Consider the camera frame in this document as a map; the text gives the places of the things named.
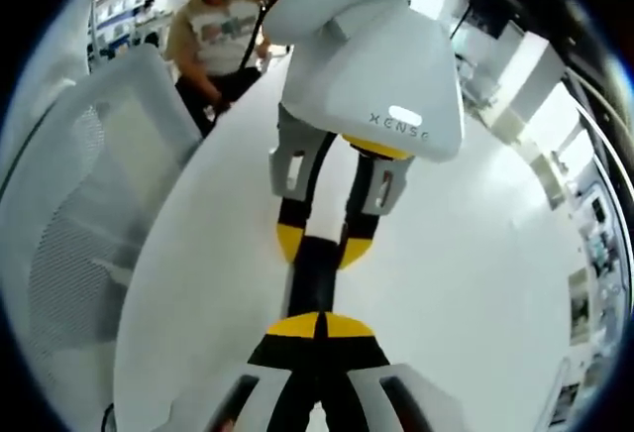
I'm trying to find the cluttered workbench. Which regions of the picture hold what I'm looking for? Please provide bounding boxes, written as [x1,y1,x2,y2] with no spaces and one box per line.
[564,178,626,354]

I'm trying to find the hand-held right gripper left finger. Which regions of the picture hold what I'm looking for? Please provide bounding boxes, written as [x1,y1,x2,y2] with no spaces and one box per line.
[205,310,324,432]

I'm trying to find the black remote control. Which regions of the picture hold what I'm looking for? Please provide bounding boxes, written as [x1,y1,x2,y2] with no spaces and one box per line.
[286,233,343,317]

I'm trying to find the white mesh office chair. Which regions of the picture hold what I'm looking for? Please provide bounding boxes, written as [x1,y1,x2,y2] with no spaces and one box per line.
[0,48,205,393]

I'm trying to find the cluttered white shelf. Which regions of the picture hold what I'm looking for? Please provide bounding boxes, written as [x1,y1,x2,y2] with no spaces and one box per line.
[88,0,164,64]

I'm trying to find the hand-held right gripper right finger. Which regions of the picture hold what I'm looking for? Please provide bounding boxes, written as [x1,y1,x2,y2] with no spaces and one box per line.
[320,310,465,432]

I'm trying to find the dark monitor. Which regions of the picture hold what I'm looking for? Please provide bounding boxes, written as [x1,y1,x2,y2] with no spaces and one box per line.
[453,0,517,43]

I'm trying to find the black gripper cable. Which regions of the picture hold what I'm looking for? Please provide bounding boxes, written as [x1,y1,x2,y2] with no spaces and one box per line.
[100,401,118,432]
[235,0,266,76]

